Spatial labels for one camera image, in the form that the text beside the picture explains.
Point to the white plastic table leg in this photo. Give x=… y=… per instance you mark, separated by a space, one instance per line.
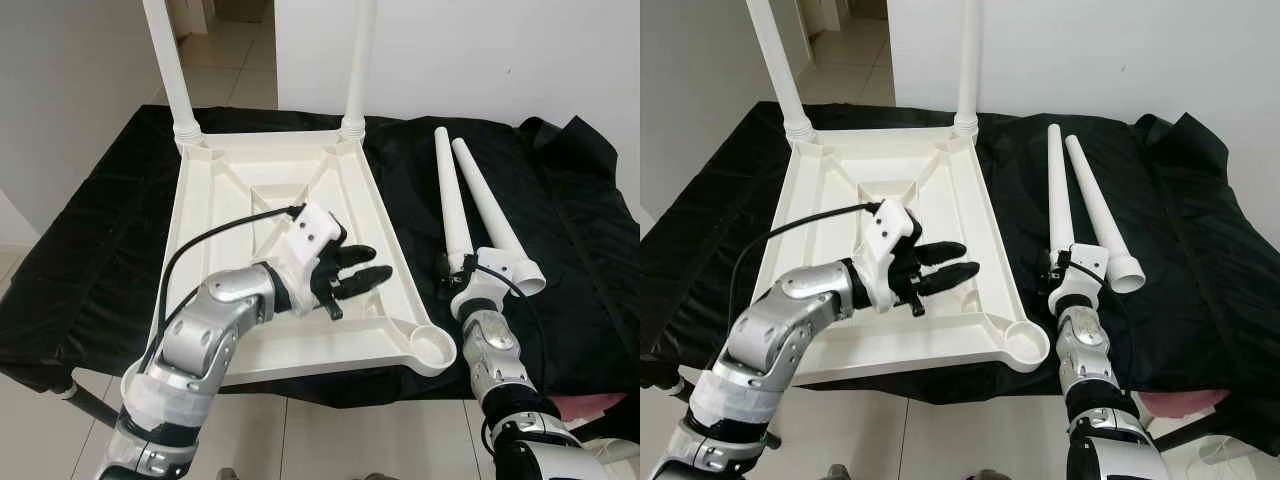
x=450 y=190
x=778 y=70
x=494 y=210
x=1058 y=190
x=360 y=60
x=1102 y=210
x=170 y=70
x=968 y=60

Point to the white plastic table top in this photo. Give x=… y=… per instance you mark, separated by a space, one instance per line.
x=830 y=180
x=220 y=180

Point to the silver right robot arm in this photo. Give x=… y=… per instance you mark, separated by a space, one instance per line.
x=490 y=350
x=1085 y=345

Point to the pink plastic stool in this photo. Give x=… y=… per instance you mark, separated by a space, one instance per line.
x=1180 y=403
x=585 y=405

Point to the black cloth table cover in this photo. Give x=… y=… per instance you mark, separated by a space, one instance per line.
x=700 y=230
x=90 y=220

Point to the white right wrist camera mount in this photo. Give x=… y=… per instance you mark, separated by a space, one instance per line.
x=495 y=270
x=1088 y=262

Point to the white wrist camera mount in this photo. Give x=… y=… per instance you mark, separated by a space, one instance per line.
x=495 y=270
x=1088 y=262
x=893 y=228
x=310 y=228

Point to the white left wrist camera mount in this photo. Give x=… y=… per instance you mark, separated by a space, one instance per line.
x=893 y=228
x=310 y=228

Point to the black metal table frame leg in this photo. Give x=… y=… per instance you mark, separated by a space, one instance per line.
x=615 y=430
x=92 y=405
x=1230 y=432

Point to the white door frame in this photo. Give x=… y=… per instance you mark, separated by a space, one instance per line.
x=820 y=15
x=192 y=15

